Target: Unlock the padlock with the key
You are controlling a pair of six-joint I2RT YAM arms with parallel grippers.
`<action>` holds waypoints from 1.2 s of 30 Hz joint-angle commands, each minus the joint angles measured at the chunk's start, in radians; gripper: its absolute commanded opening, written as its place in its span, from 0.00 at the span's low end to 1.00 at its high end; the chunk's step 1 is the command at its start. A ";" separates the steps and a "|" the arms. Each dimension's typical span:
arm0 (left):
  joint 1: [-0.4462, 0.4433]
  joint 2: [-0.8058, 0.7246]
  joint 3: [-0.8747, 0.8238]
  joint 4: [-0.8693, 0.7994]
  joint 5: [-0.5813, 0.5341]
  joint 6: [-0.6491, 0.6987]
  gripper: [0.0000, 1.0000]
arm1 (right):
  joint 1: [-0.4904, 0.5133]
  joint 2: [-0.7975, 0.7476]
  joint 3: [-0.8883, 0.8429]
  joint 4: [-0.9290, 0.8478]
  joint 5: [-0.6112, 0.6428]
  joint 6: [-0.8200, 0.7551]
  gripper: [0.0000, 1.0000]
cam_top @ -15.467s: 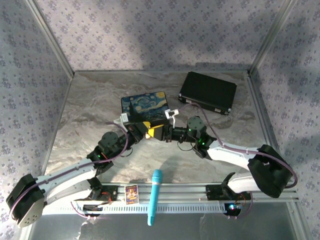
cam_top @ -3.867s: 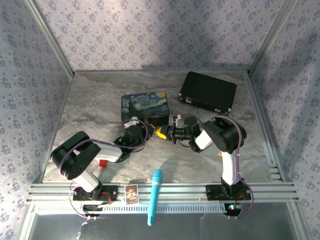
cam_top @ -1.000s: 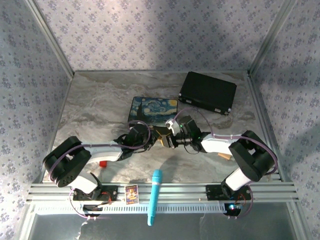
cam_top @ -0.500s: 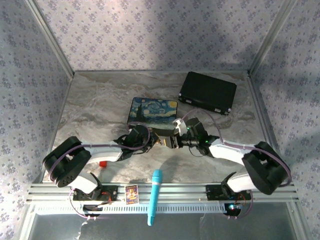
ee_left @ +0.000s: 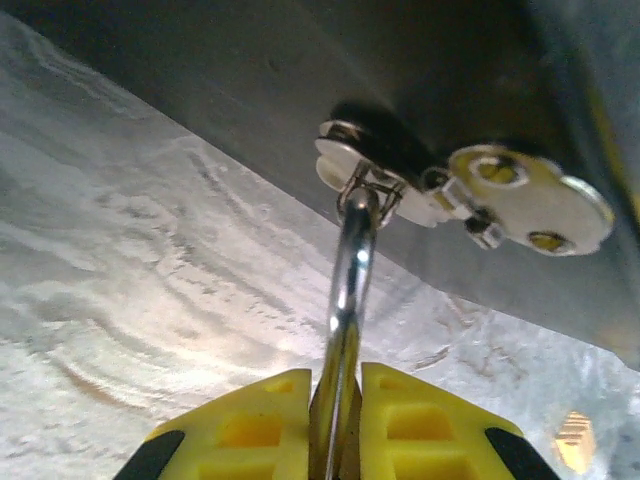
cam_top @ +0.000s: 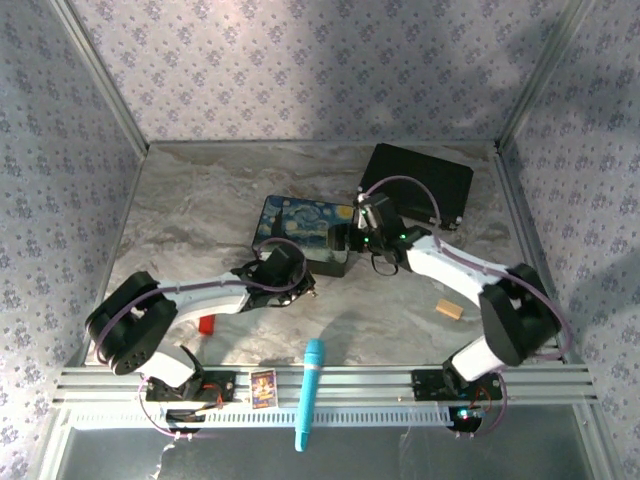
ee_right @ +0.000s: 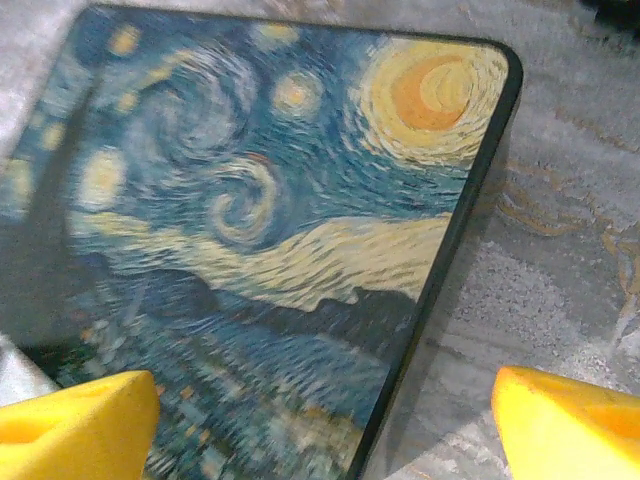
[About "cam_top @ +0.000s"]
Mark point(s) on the starry night painting box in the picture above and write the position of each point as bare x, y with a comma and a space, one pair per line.
295, 230

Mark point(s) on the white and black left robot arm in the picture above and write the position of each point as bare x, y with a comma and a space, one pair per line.
150, 330

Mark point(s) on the black rectangular case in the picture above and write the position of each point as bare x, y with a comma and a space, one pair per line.
430, 175

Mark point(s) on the red block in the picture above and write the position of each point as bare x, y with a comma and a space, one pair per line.
208, 325

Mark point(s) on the blue marker pen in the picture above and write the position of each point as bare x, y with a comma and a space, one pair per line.
310, 385

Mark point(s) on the wooden block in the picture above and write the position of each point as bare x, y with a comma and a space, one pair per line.
449, 308

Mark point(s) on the small colourful card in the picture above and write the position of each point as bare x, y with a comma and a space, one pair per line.
263, 389

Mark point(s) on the circuit board with lit LED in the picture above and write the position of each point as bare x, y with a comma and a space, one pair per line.
466, 415

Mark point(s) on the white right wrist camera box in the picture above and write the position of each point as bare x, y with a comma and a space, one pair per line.
362, 201

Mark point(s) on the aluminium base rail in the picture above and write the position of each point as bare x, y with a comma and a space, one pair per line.
360, 385

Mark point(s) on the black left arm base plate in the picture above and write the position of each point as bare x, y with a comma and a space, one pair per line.
220, 387

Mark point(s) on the aluminium side rail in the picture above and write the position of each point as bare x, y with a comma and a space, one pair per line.
535, 240

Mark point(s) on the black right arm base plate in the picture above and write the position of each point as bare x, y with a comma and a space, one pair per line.
430, 385

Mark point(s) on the aluminium corner post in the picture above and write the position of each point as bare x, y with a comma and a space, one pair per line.
100, 75
542, 75

